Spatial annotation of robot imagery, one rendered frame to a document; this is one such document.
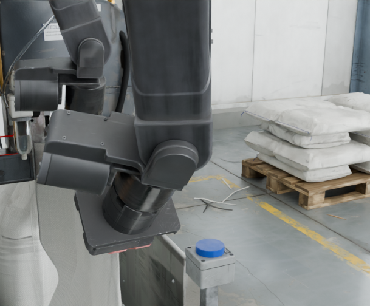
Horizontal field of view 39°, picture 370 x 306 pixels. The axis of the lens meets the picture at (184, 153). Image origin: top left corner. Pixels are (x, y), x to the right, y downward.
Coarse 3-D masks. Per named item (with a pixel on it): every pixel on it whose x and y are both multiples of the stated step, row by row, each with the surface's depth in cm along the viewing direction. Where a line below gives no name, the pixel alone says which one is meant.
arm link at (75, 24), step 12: (48, 0) 66; (60, 0) 66; (72, 0) 66; (84, 0) 66; (60, 12) 66; (72, 12) 66; (84, 12) 67; (96, 12) 67; (60, 24) 67; (72, 24) 67; (84, 24) 67; (96, 24) 68; (72, 36) 68; (84, 36) 68; (96, 36) 68; (108, 36) 69; (72, 48) 68; (108, 48) 70; (72, 60) 69
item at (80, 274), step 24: (48, 192) 100; (72, 192) 90; (48, 216) 102; (72, 216) 100; (48, 240) 103; (72, 240) 101; (72, 264) 98; (96, 264) 68; (72, 288) 90; (96, 288) 70
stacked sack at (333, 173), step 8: (264, 160) 399; (272, 160) 389; (280, 168) 382; (288, 168) 372; (328, 168) 363; (336, 168) 366; (344, 168) 369; (296, 176) 364; (304, 176) 356; (312, 176) 356; (320, 176) 359; (328, 176) 361; (336, 176) 363; (344, 176) 370
